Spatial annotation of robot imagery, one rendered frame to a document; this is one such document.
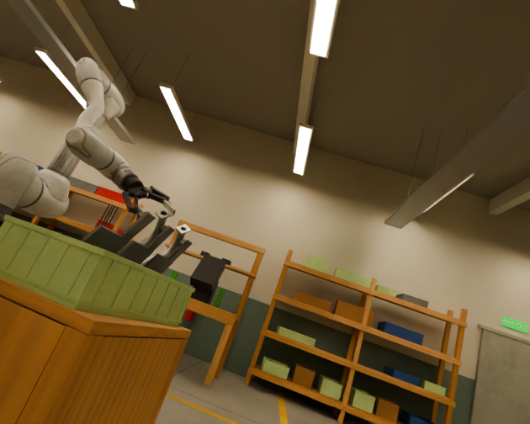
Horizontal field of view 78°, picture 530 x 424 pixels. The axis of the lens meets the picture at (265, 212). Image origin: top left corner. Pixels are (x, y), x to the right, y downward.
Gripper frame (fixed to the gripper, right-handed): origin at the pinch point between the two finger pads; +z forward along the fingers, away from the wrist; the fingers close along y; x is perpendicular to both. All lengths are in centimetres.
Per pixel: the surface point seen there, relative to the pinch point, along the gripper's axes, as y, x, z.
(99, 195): 227, 333, -368
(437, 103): 475, -53, -8
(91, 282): -38.1, -4.3, 20.2
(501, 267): 623, 135, 240
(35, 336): -52, 7, 22
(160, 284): -10.7, 14.2, 20.5
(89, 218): 229, 409, -391
